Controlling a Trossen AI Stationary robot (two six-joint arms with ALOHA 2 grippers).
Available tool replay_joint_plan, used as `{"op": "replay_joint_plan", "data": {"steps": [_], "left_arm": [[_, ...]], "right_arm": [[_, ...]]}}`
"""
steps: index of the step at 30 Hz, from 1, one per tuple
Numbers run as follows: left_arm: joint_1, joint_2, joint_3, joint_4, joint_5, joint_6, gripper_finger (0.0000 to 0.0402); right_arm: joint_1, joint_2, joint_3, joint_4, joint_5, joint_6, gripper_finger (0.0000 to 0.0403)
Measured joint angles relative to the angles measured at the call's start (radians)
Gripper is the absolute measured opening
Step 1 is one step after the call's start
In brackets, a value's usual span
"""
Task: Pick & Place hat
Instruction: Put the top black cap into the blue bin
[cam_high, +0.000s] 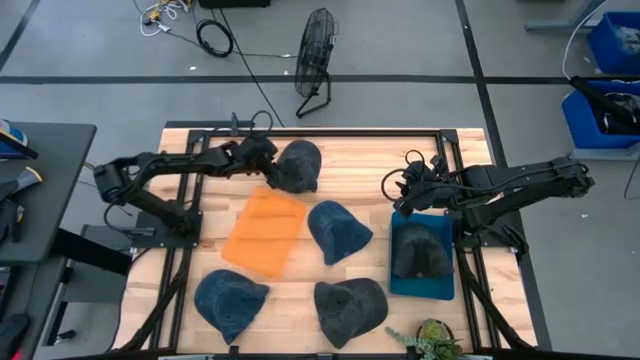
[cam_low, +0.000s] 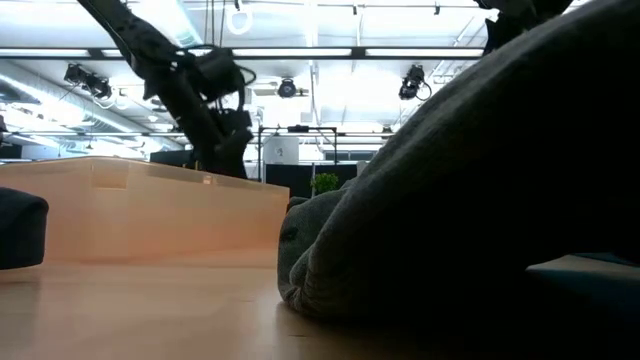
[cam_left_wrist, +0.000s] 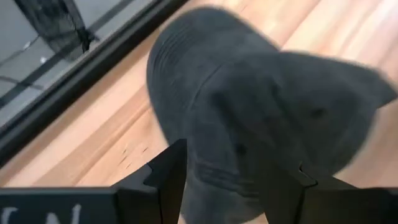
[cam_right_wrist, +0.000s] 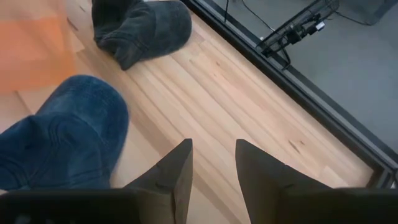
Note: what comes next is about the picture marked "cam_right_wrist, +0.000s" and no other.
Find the black aluminium table frame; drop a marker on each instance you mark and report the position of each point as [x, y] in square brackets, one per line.
[311, 96]

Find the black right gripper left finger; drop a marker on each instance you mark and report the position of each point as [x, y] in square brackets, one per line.
[161, 193]

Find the translucent orange plastic bin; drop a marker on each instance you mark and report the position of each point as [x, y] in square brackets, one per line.
[31, 46]

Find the dark grey hat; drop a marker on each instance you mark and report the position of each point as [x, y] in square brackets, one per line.
[140, 28]

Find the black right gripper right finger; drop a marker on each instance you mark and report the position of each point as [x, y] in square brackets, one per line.
[273, 193]

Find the blue denim hat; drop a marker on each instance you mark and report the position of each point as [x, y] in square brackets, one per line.
[77, 124]

